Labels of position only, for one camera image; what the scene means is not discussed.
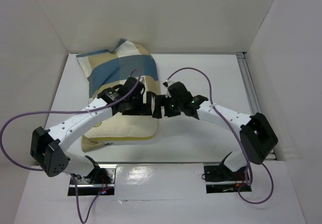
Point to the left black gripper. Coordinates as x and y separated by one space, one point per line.
148 103

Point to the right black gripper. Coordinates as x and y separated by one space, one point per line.
158 106

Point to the cream quilted pillow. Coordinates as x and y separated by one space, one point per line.
122 127

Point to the blue beige patchwork pillowcase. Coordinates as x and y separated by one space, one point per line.
105 68

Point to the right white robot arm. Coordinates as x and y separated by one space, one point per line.
228 119

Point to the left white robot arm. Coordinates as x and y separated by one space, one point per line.
49 147

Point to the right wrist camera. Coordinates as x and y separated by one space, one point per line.
167 83

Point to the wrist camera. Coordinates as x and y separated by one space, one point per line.
167 83
133 85

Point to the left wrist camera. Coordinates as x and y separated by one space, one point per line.
133 85

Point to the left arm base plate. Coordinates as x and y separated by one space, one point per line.
103 184

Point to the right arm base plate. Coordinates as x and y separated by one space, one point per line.
219 179

